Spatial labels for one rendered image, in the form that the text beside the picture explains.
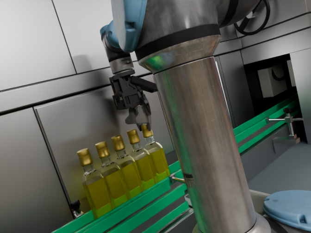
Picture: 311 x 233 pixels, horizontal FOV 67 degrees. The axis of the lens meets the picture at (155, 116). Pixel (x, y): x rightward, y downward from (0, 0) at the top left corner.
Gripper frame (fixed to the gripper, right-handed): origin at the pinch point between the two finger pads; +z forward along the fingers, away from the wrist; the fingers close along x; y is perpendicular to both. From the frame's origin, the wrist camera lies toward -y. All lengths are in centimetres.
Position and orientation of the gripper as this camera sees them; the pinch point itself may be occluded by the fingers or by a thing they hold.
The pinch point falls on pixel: (146, 126)
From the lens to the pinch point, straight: 83.5
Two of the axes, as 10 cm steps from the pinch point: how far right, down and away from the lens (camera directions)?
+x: 5.8, -0.5, -8.1
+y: -7.6, 3.1, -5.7
